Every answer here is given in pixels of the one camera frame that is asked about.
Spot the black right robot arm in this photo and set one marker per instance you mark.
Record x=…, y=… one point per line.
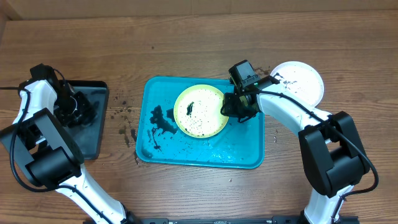
x=333, y=156

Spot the white plate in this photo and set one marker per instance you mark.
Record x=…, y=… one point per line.
x=302, y=80

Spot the black water tray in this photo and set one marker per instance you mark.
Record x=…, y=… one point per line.
x=88, y=138

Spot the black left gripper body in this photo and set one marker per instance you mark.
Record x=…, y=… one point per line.
x=69, y=109

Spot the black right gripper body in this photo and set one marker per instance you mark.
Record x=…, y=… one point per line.
x=235, y=107

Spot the yellow rimmed plate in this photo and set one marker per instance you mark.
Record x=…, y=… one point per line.
x=197, y=111

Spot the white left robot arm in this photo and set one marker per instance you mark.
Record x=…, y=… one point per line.
x=59, y=125

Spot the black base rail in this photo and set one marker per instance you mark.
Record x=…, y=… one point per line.
x=248, y=220

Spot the teal plastic tray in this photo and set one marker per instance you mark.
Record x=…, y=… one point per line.
x=159, y=140

